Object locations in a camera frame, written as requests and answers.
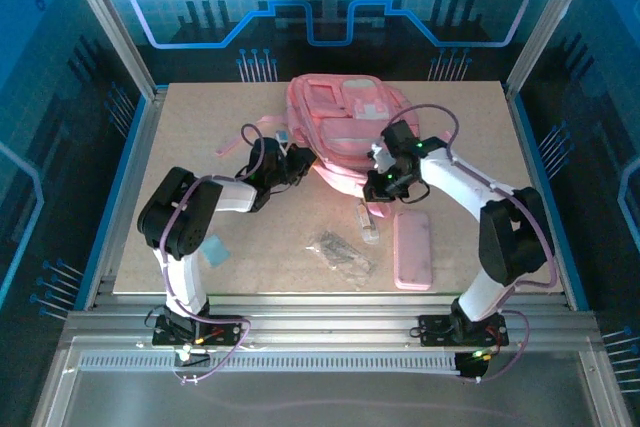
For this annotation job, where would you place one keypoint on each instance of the small clear glue bottle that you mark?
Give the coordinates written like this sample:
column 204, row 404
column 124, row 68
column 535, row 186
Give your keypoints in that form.
column 367, row 224

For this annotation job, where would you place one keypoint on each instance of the pink student backpack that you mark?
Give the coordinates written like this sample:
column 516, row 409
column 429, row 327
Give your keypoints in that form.
column 350, row 132

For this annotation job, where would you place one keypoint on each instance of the pink pencil case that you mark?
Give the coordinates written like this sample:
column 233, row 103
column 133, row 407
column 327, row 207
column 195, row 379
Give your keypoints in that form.
column 412, row 252

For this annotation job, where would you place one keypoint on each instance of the clear plastic bag of pens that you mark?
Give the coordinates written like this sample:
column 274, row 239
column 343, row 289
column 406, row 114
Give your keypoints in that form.
column 340, row 254

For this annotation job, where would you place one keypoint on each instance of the blue sticky note pad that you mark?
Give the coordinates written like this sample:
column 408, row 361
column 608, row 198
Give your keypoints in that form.
column 216, row 251

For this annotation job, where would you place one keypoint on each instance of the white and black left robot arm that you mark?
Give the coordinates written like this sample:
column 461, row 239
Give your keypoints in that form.
column 235, row 197

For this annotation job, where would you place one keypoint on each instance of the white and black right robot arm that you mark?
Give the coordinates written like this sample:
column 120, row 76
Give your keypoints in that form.
column 460, row 177

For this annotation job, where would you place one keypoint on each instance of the black controller box with lights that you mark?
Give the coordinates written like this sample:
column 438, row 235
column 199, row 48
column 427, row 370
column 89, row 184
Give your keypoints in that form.
column 470, row 367

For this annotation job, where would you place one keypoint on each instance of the grey metal tray panel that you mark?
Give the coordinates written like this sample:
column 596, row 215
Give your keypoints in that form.
column 325, row 397

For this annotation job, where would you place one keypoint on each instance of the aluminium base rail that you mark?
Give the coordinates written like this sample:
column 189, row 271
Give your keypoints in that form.
column 325, row 322

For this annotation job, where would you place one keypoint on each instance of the aluminium side rail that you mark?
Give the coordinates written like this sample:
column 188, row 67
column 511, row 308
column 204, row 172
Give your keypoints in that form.
column 142, row 157

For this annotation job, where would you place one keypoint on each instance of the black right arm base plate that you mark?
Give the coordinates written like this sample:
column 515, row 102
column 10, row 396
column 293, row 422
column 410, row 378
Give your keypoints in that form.
column 435, row 329

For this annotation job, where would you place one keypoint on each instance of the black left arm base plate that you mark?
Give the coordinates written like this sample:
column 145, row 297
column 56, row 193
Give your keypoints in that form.
column 227, row 324

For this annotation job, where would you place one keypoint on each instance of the aluminium frame post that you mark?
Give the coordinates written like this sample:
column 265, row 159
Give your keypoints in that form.
column 550, row 22
column 107, row 22

